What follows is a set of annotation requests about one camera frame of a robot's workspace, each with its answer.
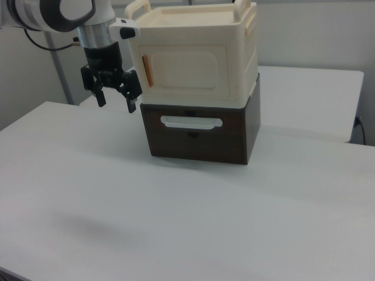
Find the dark brown wooden drawer box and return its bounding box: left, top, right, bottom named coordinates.
left=139, top=73, right=261, bottom=166

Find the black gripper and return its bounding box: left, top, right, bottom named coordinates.
left=80, top=41, right=144, bottom=114

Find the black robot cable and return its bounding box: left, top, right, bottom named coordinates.
left=24, top=28, right=80, bottom=52

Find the orange door handle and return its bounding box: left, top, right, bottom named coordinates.
left=141, top=54, right=154, bottom=88

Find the black wall cable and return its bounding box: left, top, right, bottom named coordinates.
left=355, top=115, right=367, bottom=145

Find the cream cabinet door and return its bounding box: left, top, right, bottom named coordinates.
left=136, top=43, right=231, bottom=100

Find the cream plastic appliance top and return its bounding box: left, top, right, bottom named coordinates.
left=125, top=0, right=258, bottom=108

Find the cream cabinet carry handle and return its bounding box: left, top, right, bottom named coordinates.
left=233, top=0, right=252, bottom=23
left=125, top=0, right=152, bottom=22

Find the grey partition frame post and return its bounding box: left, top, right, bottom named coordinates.
left=43, top=30, right=74, bottom=105

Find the white drawer handle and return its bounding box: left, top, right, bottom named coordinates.
left=160, top=115, right=224, bottom=130

